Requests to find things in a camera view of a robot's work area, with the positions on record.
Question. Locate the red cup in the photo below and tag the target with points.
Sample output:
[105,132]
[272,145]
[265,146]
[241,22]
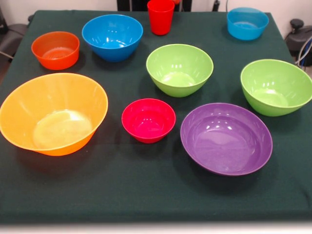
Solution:
[161,22]

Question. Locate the large yellow-orange bowl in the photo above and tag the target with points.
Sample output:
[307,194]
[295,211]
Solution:
[53,97]

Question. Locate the small pink-red bowl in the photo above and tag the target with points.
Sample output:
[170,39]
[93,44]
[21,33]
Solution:
[148,119]

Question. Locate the green bowl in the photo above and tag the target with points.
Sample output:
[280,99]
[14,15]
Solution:
[179,65]
[275,80]

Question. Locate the dark green table cloth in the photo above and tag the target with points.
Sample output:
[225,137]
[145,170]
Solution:
[156,182]

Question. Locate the purple bowl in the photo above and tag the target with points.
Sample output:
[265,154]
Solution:
[226,139]

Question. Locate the small orange bowl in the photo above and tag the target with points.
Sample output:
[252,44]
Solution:
[56,61]

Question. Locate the small light blue bowl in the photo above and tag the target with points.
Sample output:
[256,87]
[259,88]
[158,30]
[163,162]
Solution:
[247,31]

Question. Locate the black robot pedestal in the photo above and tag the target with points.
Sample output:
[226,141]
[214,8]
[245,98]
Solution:
[131,5]

